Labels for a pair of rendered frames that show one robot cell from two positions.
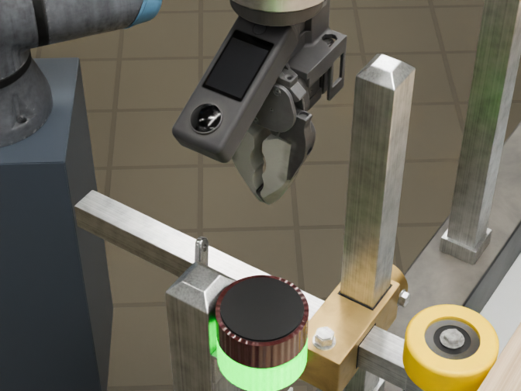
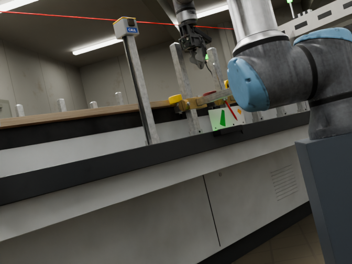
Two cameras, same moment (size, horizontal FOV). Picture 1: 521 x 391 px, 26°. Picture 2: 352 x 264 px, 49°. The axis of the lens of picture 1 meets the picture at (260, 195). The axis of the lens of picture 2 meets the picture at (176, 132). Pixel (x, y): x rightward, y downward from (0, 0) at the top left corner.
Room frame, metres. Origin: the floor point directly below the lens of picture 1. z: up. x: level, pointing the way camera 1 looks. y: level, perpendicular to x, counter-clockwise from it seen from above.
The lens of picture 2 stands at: (2.43, 0.20, 0.66)
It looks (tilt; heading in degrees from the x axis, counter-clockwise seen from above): 2 degrees up; 193
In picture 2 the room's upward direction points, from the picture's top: 13 degrees counter-clockwise
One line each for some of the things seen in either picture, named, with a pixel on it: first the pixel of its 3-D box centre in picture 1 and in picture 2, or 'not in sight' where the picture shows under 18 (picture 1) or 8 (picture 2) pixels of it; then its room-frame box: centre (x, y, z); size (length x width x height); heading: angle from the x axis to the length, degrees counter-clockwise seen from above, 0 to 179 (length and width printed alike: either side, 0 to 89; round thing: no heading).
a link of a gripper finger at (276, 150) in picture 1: (292, 157); (194, 60); (0.72, -0.03, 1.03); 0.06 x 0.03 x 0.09; 147
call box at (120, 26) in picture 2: not in sight; (125, 29); (0.93, -0.24, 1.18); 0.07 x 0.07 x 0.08; 57
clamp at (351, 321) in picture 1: (351, 322); (192, 103); (0.69, -0.09, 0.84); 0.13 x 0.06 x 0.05; 147
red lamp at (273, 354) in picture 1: (262, 320); not in sight; (0.47, 0.00, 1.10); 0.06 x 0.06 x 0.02
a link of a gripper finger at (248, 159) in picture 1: (261, 143); (199, 58); (0.73, 0.00, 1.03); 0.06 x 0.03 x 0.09; 147
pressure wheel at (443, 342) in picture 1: (445, 375); (178, 106); (0.62, -0.16, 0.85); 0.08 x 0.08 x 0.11
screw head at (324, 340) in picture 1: (324, 337); not in sight; (0.65, -0.06, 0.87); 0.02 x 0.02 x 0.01
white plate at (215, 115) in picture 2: not in sight; (228, 117); (0.54, 0.04, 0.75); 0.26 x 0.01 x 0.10; 147
